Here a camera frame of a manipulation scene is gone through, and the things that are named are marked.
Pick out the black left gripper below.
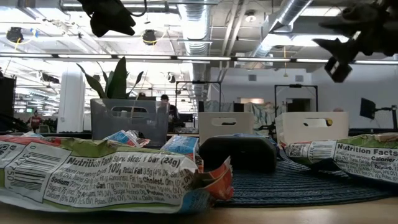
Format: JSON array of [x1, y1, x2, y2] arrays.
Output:
[[77, 0, 137, 37]]

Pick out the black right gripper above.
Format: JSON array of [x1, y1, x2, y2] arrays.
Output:
[[312, 0, 398, 83]]

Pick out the red green granola bar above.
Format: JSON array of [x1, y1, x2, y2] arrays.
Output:
[[0, 135, 234, 215], [284, 133, 398, 185]]

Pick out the black monitor on arm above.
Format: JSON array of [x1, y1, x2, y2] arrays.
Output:
[[359, 97, 398, 130]]

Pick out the light blue granola bar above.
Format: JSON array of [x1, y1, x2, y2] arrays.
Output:
[[160, 134, 205, 174], [104, 129, 150, 148]]

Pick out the black ceiling-mounted device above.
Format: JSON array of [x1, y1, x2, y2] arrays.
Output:
[[142, 29, 157, 47], [6, 27, 24, 44]]

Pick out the green snake plant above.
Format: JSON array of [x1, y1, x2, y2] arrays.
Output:
[[76, 55, 144, 100]]

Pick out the white pillar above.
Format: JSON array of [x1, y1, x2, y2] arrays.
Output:
[[57, 67, 86, 134]]

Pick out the grey translucent plastic bin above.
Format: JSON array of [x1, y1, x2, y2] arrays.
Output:
[[90, 98, 170, 147]]

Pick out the person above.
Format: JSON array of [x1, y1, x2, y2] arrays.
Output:
[[26, 110, 44, 133], [157, 94, 180, 133]]

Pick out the large black screen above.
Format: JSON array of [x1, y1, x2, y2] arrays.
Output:
[[0, 76, 17, 131]]

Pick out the black round plate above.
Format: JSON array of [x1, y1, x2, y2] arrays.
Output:
[[214, 148, 398, 208]]

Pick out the small black rounded box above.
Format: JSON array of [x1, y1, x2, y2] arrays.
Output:
[[198, 136, 278, 174]]

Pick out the silver ribbed ventilation duct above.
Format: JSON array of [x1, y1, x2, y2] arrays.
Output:
[[248, 0, 313, 60], [177, 0, 213, 100]]

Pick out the black metal rig frame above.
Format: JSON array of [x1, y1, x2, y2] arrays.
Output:
[[274, 83, 318, 118], [175, 80, 222, 113]]

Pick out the white plastic handled bin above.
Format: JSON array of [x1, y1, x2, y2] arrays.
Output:
[[275, 111, 349, 147], [198, 111, 255, 146]]

